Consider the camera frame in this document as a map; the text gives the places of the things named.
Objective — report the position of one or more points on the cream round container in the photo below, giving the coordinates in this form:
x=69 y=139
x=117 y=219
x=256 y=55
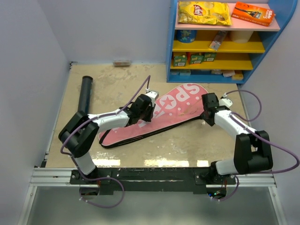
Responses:
x=241 y=37

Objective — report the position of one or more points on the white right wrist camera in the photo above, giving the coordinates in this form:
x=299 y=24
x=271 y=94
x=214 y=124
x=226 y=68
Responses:
x=225 y=101

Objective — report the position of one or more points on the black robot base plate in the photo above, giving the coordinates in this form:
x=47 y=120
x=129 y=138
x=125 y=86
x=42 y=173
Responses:
x=163 y=179

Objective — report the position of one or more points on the green box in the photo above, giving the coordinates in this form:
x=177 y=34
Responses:
x=179 y=60
x=209 y=57
x=195 y=59

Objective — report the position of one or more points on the green box middle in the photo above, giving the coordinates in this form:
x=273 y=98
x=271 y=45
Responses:
x=195 y=59

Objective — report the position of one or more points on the yellow chips bag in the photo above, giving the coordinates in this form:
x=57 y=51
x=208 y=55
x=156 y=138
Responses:
x=204 y=12

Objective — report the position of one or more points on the blue round tin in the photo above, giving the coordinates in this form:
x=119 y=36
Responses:
x=186 y=36

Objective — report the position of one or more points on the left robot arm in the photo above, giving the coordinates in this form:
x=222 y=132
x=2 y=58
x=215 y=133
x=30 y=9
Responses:
x=79 y=133

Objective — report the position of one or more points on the pink racket bag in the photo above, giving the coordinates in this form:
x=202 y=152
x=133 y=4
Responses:
x=180 y=105

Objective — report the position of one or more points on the orange razor box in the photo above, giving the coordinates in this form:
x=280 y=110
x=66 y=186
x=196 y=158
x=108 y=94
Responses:
x=253 y=14

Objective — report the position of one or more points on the green box left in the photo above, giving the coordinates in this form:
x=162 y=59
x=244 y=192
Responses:
x=179 y=60

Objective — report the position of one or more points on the black shuttlecock tube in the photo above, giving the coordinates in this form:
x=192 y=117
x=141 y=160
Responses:
x=85 y=94

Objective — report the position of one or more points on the green box right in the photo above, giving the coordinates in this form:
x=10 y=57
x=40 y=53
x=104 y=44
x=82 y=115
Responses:
x=209 y=57

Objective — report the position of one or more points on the silver foil packet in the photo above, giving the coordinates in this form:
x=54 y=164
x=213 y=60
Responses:
x=218 y=39

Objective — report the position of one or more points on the blue shelf unit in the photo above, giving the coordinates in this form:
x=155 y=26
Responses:
x=234 y=63

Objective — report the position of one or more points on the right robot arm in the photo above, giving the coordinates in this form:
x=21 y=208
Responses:
x=251 y=155

